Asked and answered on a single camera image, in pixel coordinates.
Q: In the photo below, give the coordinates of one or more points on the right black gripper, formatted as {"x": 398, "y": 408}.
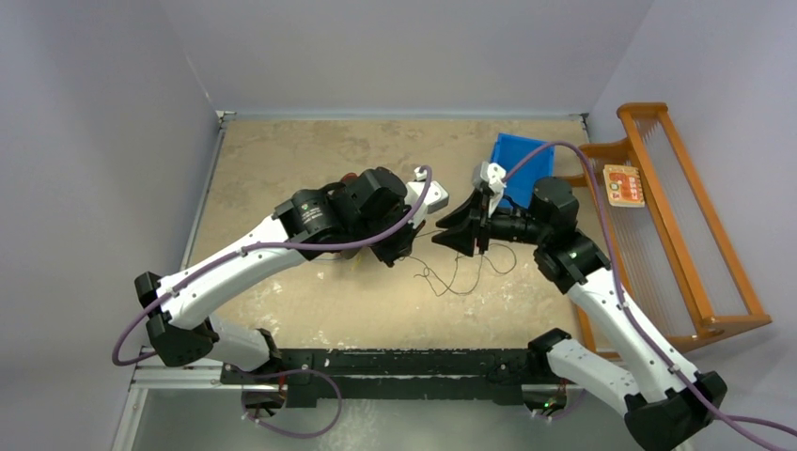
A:
{"x": 466, "y": 225}

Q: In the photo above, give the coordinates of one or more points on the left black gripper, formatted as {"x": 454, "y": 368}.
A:
{"x": 401, "y": 249}

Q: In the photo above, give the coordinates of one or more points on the black cable spool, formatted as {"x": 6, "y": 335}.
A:
{"x": 348, "y": 254}

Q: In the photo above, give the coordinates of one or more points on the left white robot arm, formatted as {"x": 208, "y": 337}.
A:
{"x": 179, "y": 308}

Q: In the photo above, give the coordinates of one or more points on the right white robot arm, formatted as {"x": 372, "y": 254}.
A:
{"x": 662, "y": 398}

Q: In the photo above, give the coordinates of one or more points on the blue plastic bin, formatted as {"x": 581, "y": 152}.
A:
{"x": 508, "y": 151}

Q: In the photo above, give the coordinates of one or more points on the orange patterned card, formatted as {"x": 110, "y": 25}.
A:
{"x": 623, "y": 186}

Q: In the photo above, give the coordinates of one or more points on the orange wooden rack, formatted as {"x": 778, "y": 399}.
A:
{"x": 674, "y": 255}

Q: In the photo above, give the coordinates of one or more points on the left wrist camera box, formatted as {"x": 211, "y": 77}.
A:
{"x": 429, "y": 194}

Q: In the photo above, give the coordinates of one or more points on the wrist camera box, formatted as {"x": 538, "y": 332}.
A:
{"x": 429, "y": 194}
{"x": 489, "y": 180}

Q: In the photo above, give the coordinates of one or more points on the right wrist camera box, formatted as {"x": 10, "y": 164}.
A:
{"x": 489, "y": 180}

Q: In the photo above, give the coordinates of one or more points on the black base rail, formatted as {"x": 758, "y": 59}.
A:
{"x": 502, "y": 376}

